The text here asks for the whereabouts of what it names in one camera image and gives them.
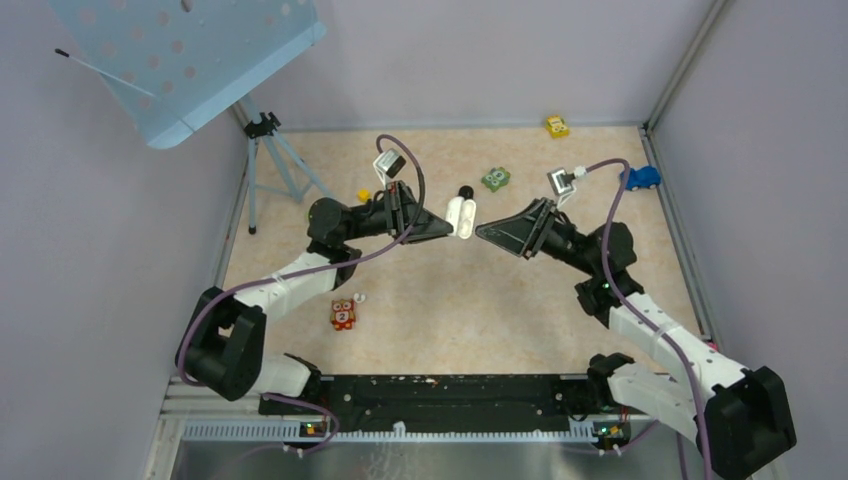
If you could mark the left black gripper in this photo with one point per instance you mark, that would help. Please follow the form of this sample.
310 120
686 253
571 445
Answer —
401 208

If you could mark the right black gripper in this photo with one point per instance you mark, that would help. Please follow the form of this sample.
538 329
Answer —
524 233

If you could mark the white earbud charging case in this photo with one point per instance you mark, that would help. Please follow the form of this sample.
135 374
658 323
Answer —
461 215

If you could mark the black earbud charging case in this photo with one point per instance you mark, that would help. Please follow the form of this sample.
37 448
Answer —
466 192

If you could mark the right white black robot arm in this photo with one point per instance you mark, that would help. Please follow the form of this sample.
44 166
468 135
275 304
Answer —
738 418

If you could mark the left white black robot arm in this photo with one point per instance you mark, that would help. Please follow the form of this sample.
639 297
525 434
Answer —
224 345

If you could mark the green owl toy block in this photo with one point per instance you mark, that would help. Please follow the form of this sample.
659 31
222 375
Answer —
495 179

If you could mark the red owl toy block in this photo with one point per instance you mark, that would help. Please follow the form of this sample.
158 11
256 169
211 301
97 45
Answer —
343 316

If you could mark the blue toy car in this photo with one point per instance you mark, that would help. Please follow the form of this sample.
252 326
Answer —
646 177

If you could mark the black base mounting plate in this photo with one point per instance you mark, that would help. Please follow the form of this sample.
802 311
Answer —
470 404

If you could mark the light blue perforated board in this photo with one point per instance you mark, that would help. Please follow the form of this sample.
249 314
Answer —
176 65

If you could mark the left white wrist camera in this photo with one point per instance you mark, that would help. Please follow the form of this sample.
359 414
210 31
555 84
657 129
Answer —
387 165

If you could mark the aluminium frame rail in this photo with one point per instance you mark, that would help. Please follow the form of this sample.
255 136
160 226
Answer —
199 414

